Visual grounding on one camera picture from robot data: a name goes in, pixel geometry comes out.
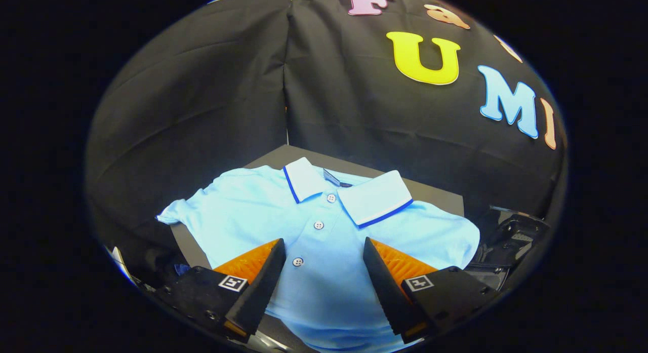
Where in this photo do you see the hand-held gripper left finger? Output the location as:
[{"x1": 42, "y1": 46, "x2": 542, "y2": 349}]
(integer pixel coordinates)
[{"x1": 152, "y1": 238, "x2": 287, "y2": 343}]

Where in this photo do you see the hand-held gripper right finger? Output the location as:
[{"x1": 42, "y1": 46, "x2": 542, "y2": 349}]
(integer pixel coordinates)
[{"x1": 362, "y1": 237, "x2": 503, "y2": 345}]

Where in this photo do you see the light blue polo shirt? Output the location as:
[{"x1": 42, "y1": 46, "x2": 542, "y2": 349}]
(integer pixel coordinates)
[{"x1": 157, "y1": 157, "x2": 480, "y2": 352}]

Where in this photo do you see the dark washing machine lid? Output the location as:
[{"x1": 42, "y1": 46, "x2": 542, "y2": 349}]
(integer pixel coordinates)
[{"x1": 478, "y1": 206, "x2": 551, "y2": 266}]

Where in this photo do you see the grey cabinet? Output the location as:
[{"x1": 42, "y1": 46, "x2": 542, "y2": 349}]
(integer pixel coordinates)
[{"x1": 170, "y1": 144, "x2": 465, "y2": 353}]

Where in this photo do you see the black backdrop cloth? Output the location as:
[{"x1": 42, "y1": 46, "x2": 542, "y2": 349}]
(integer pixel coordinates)
[{"x1": 85, "y1": 0, "x2": 568, "y2": 289}]

